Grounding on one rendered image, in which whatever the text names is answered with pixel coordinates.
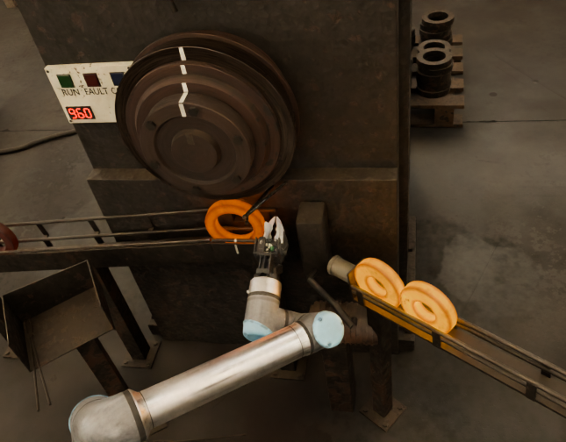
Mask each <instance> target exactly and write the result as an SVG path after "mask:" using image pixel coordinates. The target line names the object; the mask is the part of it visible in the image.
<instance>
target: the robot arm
mask: <svg viewBox="0 0 566 442"><path fill-rule="evenodd" d="M275 225H276V235H275V238H274V239H273V238H272V234H273V232H274V227H275ZM255 245H256V248H255ZM288 246H289V244H288V240H287V238H286V235H285V232H284V229H283V225H282V222H281V220H280V219H279V218H278V217H273V218H272V219H271V220H270V221H269V222H265V223H264V232H263V235H262V236H261V237H259V238H257V237H255V242H254V252H253V254H254V256H255V258H256V259H257V261H258V262H259V267H258V268H257V269H256V274H254V278H253V279H252V280H250V284H249V290H247V293H248V297H247V307H246V313H245V319H244V321H243V335H244V337H245V338H246V339H248V340H250V341H252V342H251V343H249V344H246V345H244V346H242V347H239V348H237V349H235V350H232V351H231V352H229V353H225V354H223V355H221V356H219V357H217V358H215V359H213V360H209V361H207V362H205V363H204V364H201V365H199V366H197V367H193V368H192V369H190V370H188V371H185V372H183V373H181V374H178V375H176V376H174V377H171V378H169V379H167V380H166V381H162V382H160V383H158V384H155V385H153V386H152V387H150V388H147V389H144V390H142V391H140V392H136V391H133V390H131V389H127V390H125V391H123V392H120V393H118V394H116V395H114V396H109V397H108V396H102V395H96V396H89V397H87V398H85V399H83V400H81V401H80V402H79V403H78V404H77V405H76V406H75V407H74V409H73V410H72V412H71V414H70V417H69V422H68V426H69V430H70V432H71V438H72V442H142V441H144V440H146V439H148V436H149V434H150V432H151V430H152V429H153V428H155V427H157V426H159V425H161V424H164V423H166V422H168V421H170V420H172V419H174V418H176V417H179V416H181V415H182V414H184V413H186V412H189V411H191V410H194V409H195V408H197V407H199V406H201V405H203V404H205V403H208V402H210V401H212V400H214V399H216V398H218V397H220V396H222V395H225V394H227V393H229V392H231V391H233V390H235V389H237V388H239V387H241V386H244V385H246V384H248V383H250V382H251V381H254V380H256V379H258V378H260V377H263V376H264V375H266V374H269V373H271V372H273V371H275V370H277V369H278V368H281V367H284V366H286V365H288V364H290V363H291V362H293V361H295V360H299V359H301V358H303V357H304V356H308V355H310V354H313V353H315V352H317V351H319V350H321V349H323V348H332V347H335V346H337V345H338V344H339V343H340V342H341V341H342V339H343V336H344V325H343V323H342V321H341V319H340V317H339V316H338V315H337V314H335V313H333V312H331V311H327V310H323V311H321V312H313V313H297V312H295V311H291V310H285V309H281V308H279V305H280V298H281V291H282V283H280V282H279V277H278V275H279V274H281V273H282V272H283V265H281V263H282V262H284V260H283V258H284V255H287V250H288Z"/></svg>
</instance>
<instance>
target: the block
mask: <svg viewBox="0 0 566 442"><path fill-rule="evenodd" d="M296 227H297V237H298V242H299V247H300V253H301V258H302V262H303V268H304V275H305V276H307V275H308V274H309V273H310V272H311V271H312V269H313V268H316V269H317V270H318V272H317V274H316V275H315V276H314V277H328V275H329V274H328V272H327V265H328V262H329V260H330V259H331V258H332V248H331V241H330V233H329V226H328V218H327V211H326V204H325V203H324V202H301V203H300V205H299V208H298V213H297V220H296Z"/></svg>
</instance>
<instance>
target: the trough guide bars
mask: <svg viewBox="0 0 566 442"><path fill-rule="evenodd" d="M351 288H352V289H353V290H352V293H354V294H356V295H357V300H358V304H360V305H361V306H363V307H364V305H365V301H364V299H365V300H366V301H368V302H370V303H373V304H374V305H375V306H377V307H379V308H381V309H383V310H385V311H387V312H389V313H390V314H392V315H394V316H395V317H398V318H400V319H402V320H404V321H405V322H406V323H408V324H411V325H413V326H414V327H416V328H418V329H420V330H422V331H423V332H425V333H427V334H429V335H431V336H432V338H433V346H435V347H437V348H439V349H441V341H442V342H443V343H445V344H447V345H449V346H451V347H453V348H454V349H456V350H458V351H460V352H461V353H464V354H466V355H468V356H469V357H470V358H472V359H474V360H477V361H479V362H480V363H482V364H484V365H485V366H487V367H489V368H491V369H493V370H495V371H497V372H499V373H500V374H502V375H504V376H506V377H508V378H509V379H511V380H513V381H516V382H517V383H518V384H520V385H522V386H524V387H526V398H528V399H530V400H532V401H535V398H536V393H537V394H538V395H540V396H543V397H545V398H547V399H548V400H549V401H551V402H553V403H556V404H557V405H559V406H561V407H563V408H564V409H566V397H565V396H562V395H561V394H559V393H557V392H555V391H554V390H552V389H549V388H547V387H546V386H544V385H542V384H540V383H539V382H537V381H534V380H533V379H531V378H529V377H527V376H525V375H523V374H521V373H520V372H518V371H516V370H514V369H512V368H510V367H508V366H506V365H505V364H503V363H501V362H499V361H497V360H494V359H493V358H492V357H490V356H488V355H486V354H484V353H481V352H479V351H478V350H477V349H475V348H473V347H471V346H468V345H466V344H465V343H463V342H461V341H460V340H458V339H455V338H453V337H451V336H450V335H448V334H446V333H445V332H443V331H440V330H438V329H437V328H435V327H433V326H431V325H430V324H427V323H425V322H424V321H422V320H420V319H418V318H416V317H414V316H412V315H411V314H409V313H407V312H405V311H403V310H401V309H399V308H397V307H396V306H394V305H392V304H390V303H387V302H385V301H384V300H383V299H381V298H379V297H377V296H374V295H372V294H370V293H369V292H368V291H366V290H364V289H361V288H359V287H357V286H355V285H354V284H352V285H351ZM457 326H458V327H460V328H462V329H464V330H465V331H467V332H469V333H471V334H473V335H475V336H477V337H479V338H480V339H483V340H485V341H487V342H489V343H491V344H493V345H494V346H496V347H498V348H500V349H502V350H504V351H506V352H508V353H510V354H512V355H514V356H516V357H518V358H520V359H522V360H523V361H525V362H527V363H529V364H531V365H533V366H535V367H537V368H539V369H541V374H543V375H545V376H547V377H548V378H551V375H553V376H554V377H556V378H558V379H560V380H562V381H565V382H566V370H564V369H562V368H560V367H558V366H556V365H554V364H553V363H551V362H549V361H547V360H544V359H542V358H540V357H538V356H536V355H534V354H532V353H530V352H528V351H526V350H524V349H522V348H520V347H518V346H516V345H514V344H512V343H510V342H508V341H506V340H504V339H502V338H500V337H498V336H496V335H494V334H492V333H490V332H488V331H486V330H484V329H482V328H480V327H478V326H476V325H474V324H472V323H470V322H468V321H466V320H464V319H462V318H460V317H457V322H456V325H455V326H454V327H453V328H454V329H457Z"/></svg>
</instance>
